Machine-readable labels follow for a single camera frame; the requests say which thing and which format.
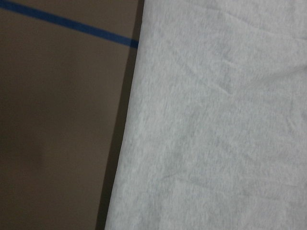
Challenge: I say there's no white cartoon print t-shirt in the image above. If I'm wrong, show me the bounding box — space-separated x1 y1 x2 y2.
105 0 307 230

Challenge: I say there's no blue floor tape strip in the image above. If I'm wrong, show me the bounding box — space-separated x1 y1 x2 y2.
0 0 139 49

